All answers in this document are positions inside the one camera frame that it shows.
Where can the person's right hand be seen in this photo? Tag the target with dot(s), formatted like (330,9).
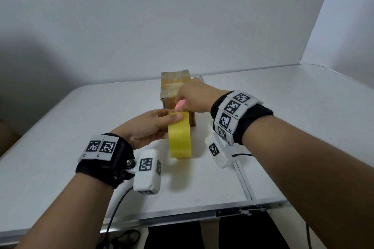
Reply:
(198,95)

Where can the person's left hand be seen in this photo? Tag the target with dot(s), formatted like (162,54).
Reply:
(140,130)

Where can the person's left thumb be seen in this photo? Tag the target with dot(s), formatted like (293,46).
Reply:
(172,117)

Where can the person's right fingers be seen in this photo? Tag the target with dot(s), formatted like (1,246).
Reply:
(184,106)

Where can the pink utility cutter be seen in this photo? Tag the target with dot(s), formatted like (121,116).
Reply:
(180,103)

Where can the yellow tape roll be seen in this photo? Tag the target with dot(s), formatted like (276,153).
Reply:
(179,138)

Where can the person's right forearm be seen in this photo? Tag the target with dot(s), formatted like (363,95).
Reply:
(309,181)

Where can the person's left forearm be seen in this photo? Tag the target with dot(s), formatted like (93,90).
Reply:
(70,213)

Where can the taped brown cardboard box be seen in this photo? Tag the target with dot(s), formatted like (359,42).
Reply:
(171,84)

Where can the metal table latch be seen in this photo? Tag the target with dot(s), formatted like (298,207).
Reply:
(242,211)

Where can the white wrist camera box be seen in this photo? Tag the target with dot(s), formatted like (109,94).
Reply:
(217,152)
(147,170)

